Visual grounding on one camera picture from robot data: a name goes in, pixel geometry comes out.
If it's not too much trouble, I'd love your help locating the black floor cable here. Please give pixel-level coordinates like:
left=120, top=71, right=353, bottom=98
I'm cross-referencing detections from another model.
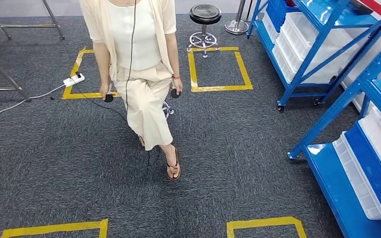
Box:
left=74, top=86, right=128, bottom=123

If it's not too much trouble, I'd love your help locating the chrome round-base post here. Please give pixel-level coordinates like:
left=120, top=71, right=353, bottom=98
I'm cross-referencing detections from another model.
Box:
left=224, top=0, right=254, bottom=36

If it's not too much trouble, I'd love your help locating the blue plastic bin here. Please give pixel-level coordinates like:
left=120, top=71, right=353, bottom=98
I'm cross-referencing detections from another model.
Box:
left=343, top=120, right=381, bottom=217
left=265, top=0, right=291, bottom=33

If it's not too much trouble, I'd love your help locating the black round stool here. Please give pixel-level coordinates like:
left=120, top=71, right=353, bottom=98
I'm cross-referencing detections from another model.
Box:
left=186, top=3, right=223, bottom=59

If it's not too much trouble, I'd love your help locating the white floor cable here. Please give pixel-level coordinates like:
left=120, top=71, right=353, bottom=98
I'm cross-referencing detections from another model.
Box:
left=0, top=84, right=67, bottom=130

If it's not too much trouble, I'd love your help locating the white power strip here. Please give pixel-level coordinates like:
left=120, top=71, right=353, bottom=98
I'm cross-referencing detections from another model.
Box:
left=63, top=72, right=86, bottom=88

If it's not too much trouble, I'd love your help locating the black plastic part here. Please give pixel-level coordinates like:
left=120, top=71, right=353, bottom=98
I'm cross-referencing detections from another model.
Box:
left=349, top=0, right=374, bottom=16

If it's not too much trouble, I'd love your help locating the chrome stool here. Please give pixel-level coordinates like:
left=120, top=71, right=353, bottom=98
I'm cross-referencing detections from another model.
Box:
left=162, top=100, right=175, bottom=120

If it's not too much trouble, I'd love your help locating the white plastic bin stack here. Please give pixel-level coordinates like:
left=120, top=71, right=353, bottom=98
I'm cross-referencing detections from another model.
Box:
left=262, top=11, right=359, bottom=85

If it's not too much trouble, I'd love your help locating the blue metal shelf rack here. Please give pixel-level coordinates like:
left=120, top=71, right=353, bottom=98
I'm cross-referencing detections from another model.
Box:
left=286, top=31, right=381, bottom=238
left=246, top=0, right=381, bottom=113

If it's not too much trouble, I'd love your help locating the person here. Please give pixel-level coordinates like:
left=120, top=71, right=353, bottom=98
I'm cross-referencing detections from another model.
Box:
left=78, top=0, right=184, bottom=182

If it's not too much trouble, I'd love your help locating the thin black headset cable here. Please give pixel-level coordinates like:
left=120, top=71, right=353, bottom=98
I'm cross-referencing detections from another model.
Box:
left=124, top=0, right=162, bottom=167

